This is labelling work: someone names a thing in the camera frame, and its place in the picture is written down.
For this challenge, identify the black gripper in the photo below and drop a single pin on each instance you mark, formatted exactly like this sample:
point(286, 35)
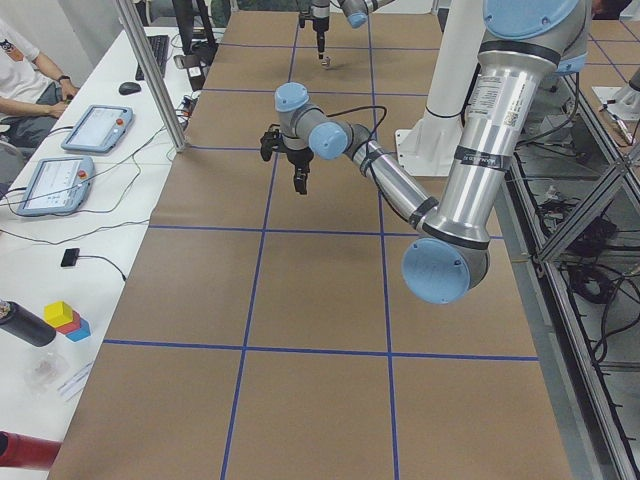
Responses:
point(299, 158)
point(318, 22)

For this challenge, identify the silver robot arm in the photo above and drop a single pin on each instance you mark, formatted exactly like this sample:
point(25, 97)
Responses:
point(318, 13)
point(492, 59)

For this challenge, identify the black keyboard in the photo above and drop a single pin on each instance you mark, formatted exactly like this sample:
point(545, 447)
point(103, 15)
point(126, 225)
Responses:
point(159, 46)

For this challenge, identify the brown table mat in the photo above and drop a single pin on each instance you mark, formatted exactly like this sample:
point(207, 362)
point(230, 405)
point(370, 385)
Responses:
point(263, 334)

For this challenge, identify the black computer mouse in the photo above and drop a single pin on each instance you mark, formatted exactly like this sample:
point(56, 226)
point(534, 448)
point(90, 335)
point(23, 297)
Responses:
point(129, 88)

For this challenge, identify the upper blue teach pendant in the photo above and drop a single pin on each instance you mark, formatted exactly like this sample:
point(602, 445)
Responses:
point(99, 129)

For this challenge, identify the blue teach pendant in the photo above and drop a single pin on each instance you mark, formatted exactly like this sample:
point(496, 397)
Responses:
point(58, 186)
point(99, 129)

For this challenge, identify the lower blue teach pendant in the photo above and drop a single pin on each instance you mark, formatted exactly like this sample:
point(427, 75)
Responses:
point(58, 186)

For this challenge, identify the small black box device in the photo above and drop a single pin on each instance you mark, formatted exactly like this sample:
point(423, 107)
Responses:
point(70, 257)

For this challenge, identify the red block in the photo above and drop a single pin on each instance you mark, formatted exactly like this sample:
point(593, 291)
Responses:
point(72, 326)

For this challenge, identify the seated person in white shirt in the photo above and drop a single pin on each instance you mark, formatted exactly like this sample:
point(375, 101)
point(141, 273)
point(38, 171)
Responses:
point(34, 90)

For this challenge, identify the yellow block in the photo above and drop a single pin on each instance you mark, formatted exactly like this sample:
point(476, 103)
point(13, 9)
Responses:
point(57, 313)

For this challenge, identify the black cylinder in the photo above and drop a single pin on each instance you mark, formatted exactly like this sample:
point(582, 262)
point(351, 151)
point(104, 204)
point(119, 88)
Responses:
point(25, 325)

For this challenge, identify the clear plastic bag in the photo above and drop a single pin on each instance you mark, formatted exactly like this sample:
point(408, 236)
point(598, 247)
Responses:
point(45, 369)

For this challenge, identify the red cylinder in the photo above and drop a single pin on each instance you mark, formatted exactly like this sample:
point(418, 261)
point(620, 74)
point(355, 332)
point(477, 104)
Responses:
point(27, 452)

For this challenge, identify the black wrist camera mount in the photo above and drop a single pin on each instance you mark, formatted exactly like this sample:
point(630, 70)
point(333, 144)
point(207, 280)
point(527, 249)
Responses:
point(272, 142)

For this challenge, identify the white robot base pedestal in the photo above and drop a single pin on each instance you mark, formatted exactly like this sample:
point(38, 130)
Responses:
point(428, 148)

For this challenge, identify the aluminium frame post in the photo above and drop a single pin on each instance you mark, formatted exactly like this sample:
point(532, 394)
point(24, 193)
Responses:
point(137, 37)

